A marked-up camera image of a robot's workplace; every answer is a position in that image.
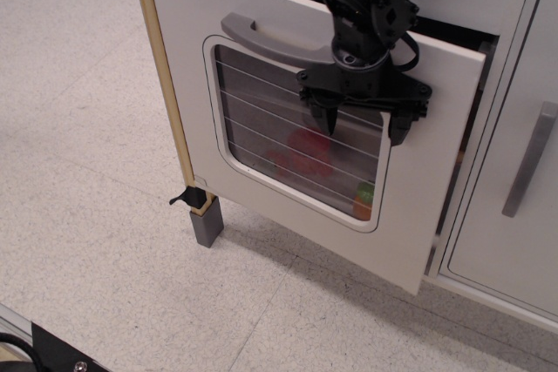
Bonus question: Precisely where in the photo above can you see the silver cupboard door handle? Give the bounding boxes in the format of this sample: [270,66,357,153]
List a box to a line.
[501,101,557,218]

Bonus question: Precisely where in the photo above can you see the white cupboard door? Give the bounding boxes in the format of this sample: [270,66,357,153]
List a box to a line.
[442,0,557,321]

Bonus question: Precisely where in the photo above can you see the red toy cup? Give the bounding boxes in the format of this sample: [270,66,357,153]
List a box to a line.
[287,128,333,177]

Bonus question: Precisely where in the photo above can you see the black cable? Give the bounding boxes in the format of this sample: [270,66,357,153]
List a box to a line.
[0,331,49,372]

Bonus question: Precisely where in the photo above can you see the red toy strawberry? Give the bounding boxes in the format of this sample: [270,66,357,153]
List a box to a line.
[264,150,300,179]

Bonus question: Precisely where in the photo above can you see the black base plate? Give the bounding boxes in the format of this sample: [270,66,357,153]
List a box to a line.
[31,322,108,372]

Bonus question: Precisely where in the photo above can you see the aluminium frame rail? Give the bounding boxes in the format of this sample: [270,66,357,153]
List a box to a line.
[0,304,33,362]

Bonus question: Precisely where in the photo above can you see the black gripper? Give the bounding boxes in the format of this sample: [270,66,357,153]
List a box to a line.
[296,60,432,146]

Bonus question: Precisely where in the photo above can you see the grey cabinet foot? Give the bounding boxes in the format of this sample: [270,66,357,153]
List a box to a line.
[188,201,226,249]

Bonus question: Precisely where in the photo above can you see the grey oven door handle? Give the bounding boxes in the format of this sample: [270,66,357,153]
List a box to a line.
[221,12,334,69]

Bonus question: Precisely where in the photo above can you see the black clip on leg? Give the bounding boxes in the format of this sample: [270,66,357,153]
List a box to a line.
[169,186,207,209]

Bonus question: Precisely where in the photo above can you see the orange toy with green top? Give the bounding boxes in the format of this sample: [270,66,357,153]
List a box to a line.
[352,182,375,220]

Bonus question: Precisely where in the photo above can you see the white toy kitchen cabinet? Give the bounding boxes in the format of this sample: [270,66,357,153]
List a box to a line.
[140,0,557,331]

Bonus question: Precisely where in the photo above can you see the white oven door with window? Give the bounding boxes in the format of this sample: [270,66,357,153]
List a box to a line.
[154,0,485,293]

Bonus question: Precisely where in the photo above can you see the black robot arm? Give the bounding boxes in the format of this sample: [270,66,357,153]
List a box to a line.
[296,0,432,146]

